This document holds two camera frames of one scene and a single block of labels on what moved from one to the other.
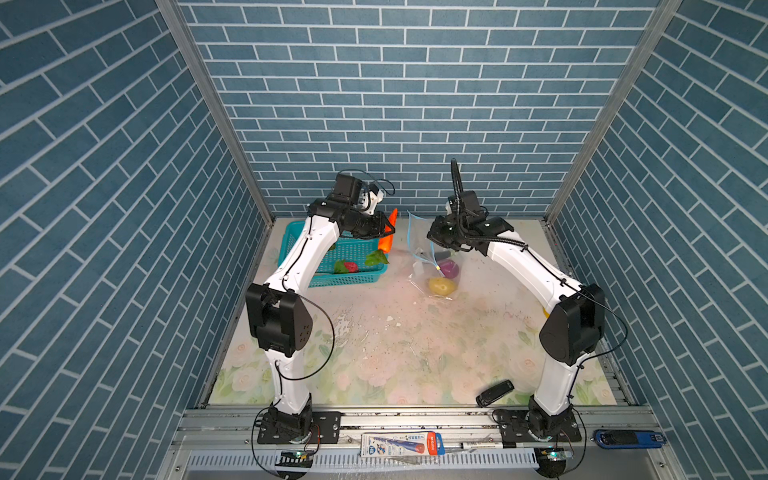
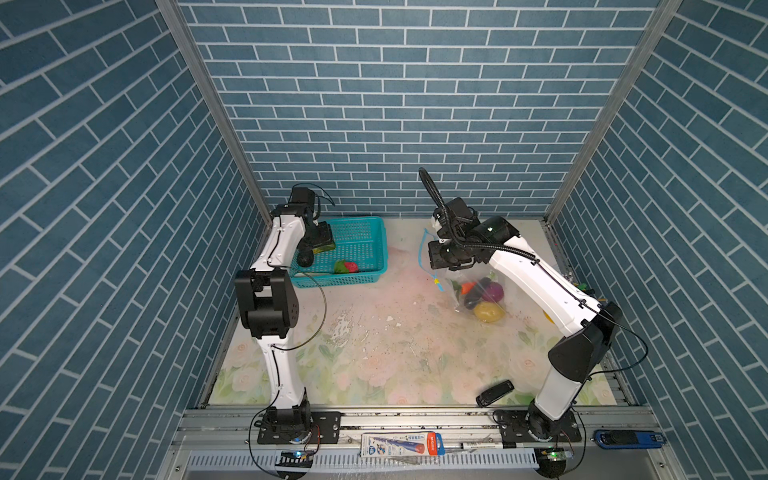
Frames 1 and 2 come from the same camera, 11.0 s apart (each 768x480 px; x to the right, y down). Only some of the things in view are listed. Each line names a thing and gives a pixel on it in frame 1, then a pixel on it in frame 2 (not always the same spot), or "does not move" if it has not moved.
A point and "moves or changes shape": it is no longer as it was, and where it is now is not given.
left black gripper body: x=364 y=226 -> x=316 y=235
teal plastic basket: x=344 y=264 does not move
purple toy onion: x=449 y=268 moves or changes shape
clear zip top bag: x=435 y=271 -> x=477 y=290
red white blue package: x=397 y=444 does not move
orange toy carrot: x=385 y=243 -> x=467 y=286
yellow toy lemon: x=441 y=286 -> x=488 y=312
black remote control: x=494 y=393 does not move
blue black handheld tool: x=628 y=438 does not move
